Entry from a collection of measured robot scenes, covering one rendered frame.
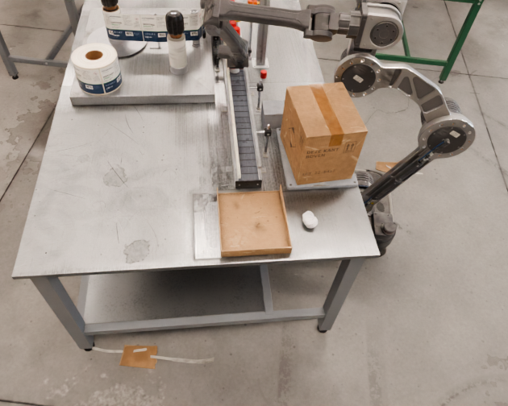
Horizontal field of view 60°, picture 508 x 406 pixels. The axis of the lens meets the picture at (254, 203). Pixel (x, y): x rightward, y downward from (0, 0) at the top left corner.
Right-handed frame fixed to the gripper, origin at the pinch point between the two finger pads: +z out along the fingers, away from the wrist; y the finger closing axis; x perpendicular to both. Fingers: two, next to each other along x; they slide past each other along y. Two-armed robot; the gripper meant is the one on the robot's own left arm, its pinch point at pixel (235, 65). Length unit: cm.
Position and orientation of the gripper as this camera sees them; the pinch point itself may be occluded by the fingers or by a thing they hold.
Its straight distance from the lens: 226.5
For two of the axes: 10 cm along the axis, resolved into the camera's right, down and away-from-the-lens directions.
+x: 0.5, 10.0, 0.1
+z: -1.4, 0.0, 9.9
